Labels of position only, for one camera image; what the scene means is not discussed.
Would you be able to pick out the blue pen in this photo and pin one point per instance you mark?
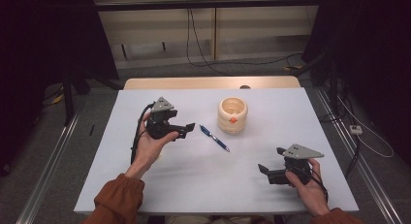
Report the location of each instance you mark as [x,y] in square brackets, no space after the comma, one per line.
[213,137]

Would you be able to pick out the white power strip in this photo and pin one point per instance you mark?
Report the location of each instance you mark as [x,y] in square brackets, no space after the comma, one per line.
[355,129]

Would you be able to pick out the metal floor rail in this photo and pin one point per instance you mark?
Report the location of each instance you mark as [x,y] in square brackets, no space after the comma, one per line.
[365,172]
[48,172]

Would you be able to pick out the person's left hand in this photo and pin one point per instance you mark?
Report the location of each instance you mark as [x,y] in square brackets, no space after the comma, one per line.
[148,153]

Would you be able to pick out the beige ribbed pen holder cup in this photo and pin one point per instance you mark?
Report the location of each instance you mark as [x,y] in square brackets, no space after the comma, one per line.
[226,123]

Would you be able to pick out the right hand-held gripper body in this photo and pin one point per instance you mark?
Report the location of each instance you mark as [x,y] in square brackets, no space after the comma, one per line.
[300,153]

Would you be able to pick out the black horizontal bar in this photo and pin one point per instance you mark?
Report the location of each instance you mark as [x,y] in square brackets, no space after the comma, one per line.
[226,3]

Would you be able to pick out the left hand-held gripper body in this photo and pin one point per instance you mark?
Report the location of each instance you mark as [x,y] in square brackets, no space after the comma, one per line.
[158,125]

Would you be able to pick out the small black stick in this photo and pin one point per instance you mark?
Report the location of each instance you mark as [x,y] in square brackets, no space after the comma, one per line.
[92,130]

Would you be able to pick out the black metal stand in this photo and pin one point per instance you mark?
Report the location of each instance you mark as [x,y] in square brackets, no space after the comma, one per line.
[68,104]
[333,88]

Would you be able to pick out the person's right hand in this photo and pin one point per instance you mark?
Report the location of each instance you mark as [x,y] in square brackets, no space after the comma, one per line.
[311,195]

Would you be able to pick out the black curtain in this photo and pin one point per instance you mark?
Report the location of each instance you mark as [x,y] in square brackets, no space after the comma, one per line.
[371,39]
[38,39]

